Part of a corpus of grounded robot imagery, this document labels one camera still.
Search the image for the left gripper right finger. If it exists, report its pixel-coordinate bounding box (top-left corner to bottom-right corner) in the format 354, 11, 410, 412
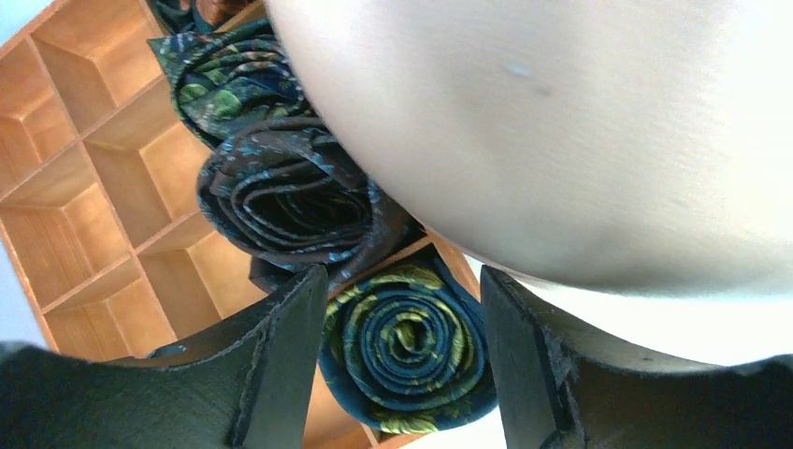
480, 267, 792, 448

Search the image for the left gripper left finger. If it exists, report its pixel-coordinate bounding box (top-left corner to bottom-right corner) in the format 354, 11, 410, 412
1, 266, 328, 448

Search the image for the pink suitcase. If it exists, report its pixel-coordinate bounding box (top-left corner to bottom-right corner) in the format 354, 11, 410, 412
267, 1, 792, 366

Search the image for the rolled yellow green tie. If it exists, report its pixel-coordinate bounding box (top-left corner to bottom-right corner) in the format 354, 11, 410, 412
318, 248, 498, 434

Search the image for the rolled dark brown tie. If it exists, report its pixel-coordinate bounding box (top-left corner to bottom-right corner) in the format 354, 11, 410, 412
196, 118, 417, 293

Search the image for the wooden compartment tray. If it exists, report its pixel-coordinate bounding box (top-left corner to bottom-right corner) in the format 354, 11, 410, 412
0, 0, 484, 449

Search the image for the rolled green patterned tie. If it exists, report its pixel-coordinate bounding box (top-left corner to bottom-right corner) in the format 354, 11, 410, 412
148, 19, 315, 149

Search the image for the rolled dark tie top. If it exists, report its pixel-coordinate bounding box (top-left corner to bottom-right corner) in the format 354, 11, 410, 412
148, 0, 252, 35

